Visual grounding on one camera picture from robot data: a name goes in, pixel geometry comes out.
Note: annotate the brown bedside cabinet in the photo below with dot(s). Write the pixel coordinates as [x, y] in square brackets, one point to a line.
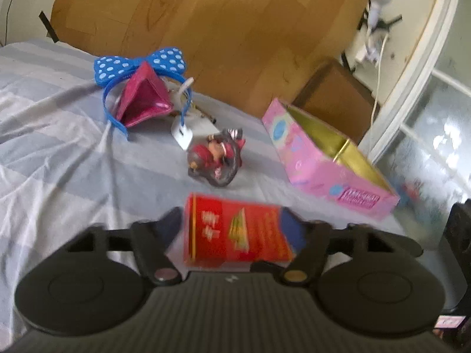
[338, 95]

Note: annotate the blue polka dot bow headband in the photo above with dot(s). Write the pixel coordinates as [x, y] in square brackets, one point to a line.
[162, 59]

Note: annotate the grey striped bed sheet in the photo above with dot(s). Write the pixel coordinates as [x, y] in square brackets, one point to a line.
[55, 136]

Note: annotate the white tag with keys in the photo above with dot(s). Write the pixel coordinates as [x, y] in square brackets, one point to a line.
[182, 135]

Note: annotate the pink wallet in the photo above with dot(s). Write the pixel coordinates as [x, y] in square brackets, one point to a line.
[143, 95]

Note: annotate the wooden headboard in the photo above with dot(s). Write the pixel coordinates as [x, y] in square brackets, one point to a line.
[220, 25]

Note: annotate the red printed box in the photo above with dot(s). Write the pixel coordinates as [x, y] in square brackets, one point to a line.
[235, 231]

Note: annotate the pink tin box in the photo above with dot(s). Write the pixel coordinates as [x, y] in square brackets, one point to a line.
[316, 169]

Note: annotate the red and grey figurine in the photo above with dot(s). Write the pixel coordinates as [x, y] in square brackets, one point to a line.
[217, 156]

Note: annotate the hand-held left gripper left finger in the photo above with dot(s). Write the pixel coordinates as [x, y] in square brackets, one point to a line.
[172, 225]

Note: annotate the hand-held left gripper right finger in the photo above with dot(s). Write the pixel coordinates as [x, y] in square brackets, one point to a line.
[291, 228]

